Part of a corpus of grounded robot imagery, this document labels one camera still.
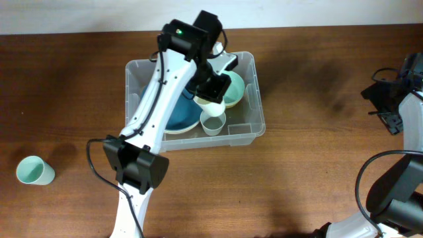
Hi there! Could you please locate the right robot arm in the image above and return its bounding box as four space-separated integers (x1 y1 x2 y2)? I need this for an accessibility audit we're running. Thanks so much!
311 53 422 238

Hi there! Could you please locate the grey plastic cup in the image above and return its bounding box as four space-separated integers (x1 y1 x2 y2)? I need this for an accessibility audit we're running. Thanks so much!
200 111 226 136

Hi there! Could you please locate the mint green plastic cup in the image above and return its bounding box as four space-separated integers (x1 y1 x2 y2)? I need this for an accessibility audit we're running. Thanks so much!
16 155 56 186

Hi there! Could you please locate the yellow bowl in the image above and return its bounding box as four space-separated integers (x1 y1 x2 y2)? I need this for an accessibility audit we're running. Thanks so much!
225 99 241 109

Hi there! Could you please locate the mint green bowl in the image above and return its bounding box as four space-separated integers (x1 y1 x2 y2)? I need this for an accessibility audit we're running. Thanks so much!
222 71 245 101

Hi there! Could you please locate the clear plastic storage container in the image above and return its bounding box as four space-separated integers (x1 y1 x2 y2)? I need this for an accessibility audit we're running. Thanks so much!
125 52 266 152

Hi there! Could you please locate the cream plate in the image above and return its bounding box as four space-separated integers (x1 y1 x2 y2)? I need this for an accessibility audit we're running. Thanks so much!
165 120 200 134

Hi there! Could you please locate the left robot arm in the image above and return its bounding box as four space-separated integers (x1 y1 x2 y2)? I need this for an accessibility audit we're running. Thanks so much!
102 11 238 237

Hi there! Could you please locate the dark blue plate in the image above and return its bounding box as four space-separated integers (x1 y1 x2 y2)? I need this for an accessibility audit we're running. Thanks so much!
140 84 204 131

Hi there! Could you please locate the cream plastic cup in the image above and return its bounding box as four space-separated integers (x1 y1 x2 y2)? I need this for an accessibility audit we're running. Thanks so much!
194 96 225 117

